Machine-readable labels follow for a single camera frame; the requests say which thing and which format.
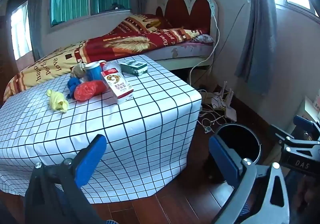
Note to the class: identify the black trash bin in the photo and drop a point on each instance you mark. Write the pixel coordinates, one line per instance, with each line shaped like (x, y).
(240, 139)

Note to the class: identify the white power strip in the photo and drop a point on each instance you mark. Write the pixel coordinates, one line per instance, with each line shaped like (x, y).
(210, 1)

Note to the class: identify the red scalloped headboard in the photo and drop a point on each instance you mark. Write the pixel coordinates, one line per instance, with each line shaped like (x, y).
(200, 11)

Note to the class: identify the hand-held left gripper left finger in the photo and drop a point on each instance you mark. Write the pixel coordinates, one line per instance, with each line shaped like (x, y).
(92, 157)

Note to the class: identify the white router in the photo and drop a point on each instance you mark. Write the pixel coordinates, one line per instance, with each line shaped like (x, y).
(226, 109)

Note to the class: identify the red and white milk carton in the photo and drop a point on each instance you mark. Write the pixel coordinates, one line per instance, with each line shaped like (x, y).
(118, 85)

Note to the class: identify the red and yellow printed blanket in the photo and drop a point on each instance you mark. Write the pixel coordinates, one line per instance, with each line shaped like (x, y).
(112, 44)

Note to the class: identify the bed with white frame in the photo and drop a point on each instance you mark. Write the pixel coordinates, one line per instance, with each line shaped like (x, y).
(185, 54)

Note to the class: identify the cardboard box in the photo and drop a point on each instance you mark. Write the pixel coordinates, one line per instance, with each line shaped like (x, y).
(310, 109)

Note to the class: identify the small dark object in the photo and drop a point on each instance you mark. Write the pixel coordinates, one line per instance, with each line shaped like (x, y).
(117, 6)

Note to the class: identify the yellow plastic bag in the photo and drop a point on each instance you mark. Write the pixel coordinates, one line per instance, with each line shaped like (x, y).
(58, 101)

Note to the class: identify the blue-grey curtain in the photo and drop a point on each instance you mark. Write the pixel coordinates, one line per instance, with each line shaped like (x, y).
(257, 34)

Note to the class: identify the blue paper cup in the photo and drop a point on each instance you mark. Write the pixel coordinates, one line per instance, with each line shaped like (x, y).
(92, 73)

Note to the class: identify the red paper cup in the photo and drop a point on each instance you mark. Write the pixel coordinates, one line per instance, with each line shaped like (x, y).
(103, 64)

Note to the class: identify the small bright window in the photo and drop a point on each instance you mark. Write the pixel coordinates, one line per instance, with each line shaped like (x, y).
(20, 31)

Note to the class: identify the red plastic bag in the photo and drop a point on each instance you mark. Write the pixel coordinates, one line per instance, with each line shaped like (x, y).
(87, 90)

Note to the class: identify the clear plastic wrapper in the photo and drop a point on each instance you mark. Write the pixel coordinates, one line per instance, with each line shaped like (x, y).
(113, 67)

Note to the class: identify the beige plastic bag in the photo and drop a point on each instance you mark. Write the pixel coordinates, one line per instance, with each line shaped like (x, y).
(78, 71)

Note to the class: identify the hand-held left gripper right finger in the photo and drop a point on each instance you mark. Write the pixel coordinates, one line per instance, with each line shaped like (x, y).
(224, 161)

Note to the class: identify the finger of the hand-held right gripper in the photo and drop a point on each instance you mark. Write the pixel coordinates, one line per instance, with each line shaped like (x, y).
(287, 136)
(303, 123)

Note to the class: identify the floral pillow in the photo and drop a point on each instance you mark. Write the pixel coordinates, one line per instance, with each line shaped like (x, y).
(203, 38)

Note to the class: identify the checkered white tablecloth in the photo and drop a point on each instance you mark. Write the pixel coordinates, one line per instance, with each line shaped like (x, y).
(140, 119)

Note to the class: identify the blue plastic bag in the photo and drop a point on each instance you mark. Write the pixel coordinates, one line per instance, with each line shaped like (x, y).
(73, 88)

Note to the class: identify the green and white box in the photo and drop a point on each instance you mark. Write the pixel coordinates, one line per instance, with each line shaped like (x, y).
(132, 68)

